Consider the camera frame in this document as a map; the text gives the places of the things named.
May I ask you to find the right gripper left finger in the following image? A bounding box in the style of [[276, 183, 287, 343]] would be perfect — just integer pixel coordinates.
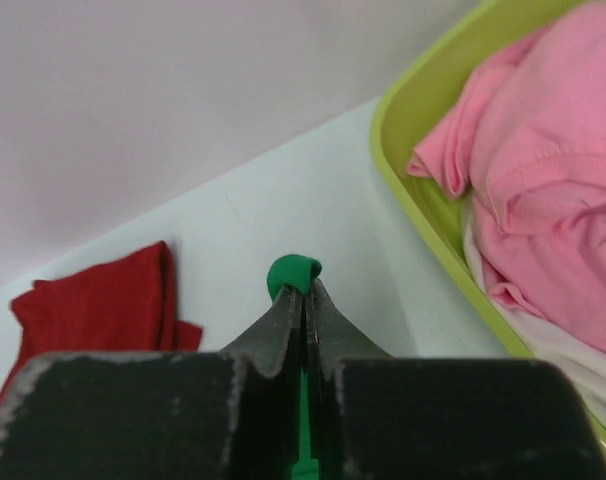
[[0, 288, 303, 479]]

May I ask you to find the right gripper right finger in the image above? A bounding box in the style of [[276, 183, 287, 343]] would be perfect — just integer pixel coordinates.
[[305, 282, 606, 479]]

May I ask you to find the green t-shirt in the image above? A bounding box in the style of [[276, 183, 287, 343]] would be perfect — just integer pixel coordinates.
[[266, 254, 322, 480]]

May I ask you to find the folded red t-shirt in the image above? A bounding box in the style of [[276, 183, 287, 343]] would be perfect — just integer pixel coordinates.
[[0, 241, 203, 407]]

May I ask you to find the white t-shirt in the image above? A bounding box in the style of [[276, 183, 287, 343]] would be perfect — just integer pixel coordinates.
[[461, 192, 606, 428]]

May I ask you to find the pink t-shirt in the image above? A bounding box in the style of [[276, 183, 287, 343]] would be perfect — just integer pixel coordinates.
[[407, 1, 606, 354]]

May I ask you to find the lime green plastic basket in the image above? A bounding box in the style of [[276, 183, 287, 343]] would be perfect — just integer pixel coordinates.
[[370, 1, 606, 452]]

